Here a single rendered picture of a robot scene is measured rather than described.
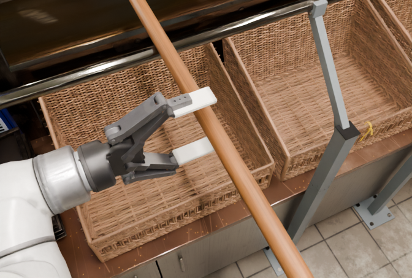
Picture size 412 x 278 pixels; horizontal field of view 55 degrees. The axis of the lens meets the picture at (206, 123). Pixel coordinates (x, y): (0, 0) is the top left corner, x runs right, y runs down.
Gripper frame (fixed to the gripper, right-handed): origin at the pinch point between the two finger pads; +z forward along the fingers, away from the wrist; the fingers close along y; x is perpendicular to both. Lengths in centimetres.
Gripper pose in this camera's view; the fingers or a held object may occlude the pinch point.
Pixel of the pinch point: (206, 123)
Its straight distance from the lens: 63.9
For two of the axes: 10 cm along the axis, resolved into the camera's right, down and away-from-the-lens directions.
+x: 4.3, 7.3, -5.2
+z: 9.0, -3.5, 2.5
